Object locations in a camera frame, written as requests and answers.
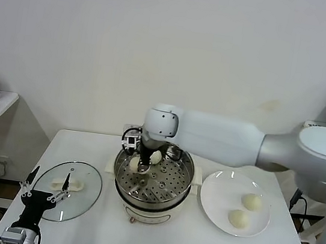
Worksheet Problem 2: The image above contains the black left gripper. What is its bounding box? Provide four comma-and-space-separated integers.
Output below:
11, 163, 73, 236

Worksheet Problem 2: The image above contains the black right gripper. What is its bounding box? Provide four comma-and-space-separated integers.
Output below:
136, 136, 157, 177

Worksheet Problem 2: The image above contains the white steamed baozi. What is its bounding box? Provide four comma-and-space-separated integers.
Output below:
226, 208, 251, 231
149, 150, 163, 165
128, 157, 142, 173
239, 192, 264, 213

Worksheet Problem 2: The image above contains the glass lid with cream handle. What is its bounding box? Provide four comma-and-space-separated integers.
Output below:
27, 155, 106, 228

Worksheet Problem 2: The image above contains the perforated steel steamer basket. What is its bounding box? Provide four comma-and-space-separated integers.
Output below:
108, 133, 199, 216

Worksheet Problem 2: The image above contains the cream electric cooker pot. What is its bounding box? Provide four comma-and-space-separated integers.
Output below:
97, 153, 205, 233

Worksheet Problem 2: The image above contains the white round plate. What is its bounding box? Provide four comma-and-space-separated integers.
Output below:
195, 166, 277, 241

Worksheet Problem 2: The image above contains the white side desk with laptop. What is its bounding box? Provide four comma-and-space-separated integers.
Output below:
285, 119, 326, 244

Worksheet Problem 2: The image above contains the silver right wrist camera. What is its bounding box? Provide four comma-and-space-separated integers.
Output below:
120, 124, 143, 156

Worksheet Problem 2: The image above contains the black cable with adapter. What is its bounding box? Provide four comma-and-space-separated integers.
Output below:
284, 188, 310, 233

